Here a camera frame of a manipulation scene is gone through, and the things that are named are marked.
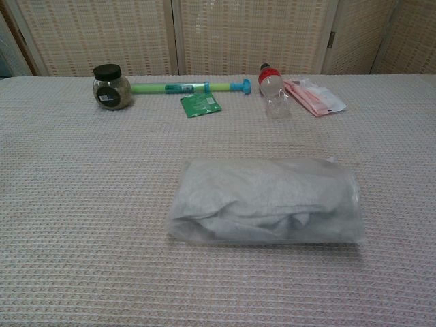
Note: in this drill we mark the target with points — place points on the white towel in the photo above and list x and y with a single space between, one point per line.
259 204

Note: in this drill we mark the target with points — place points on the clear bag with white cloth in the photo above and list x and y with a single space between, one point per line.
265 201

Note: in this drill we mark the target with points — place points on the green foil sachet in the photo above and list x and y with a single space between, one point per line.
200 104

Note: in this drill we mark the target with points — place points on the green and blue water pump toy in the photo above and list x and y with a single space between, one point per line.
180 88

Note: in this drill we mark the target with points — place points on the clear bottle with red label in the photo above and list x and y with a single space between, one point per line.
275 90

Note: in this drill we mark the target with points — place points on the pink and white plastic packet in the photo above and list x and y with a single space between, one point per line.
315 97

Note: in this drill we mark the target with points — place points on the woven pale tablecloth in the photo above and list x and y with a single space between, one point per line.
102 204

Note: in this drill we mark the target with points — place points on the woven folding screen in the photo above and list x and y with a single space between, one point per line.
238 34

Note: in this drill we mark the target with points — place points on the glass jar with black lid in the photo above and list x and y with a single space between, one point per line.
110 88

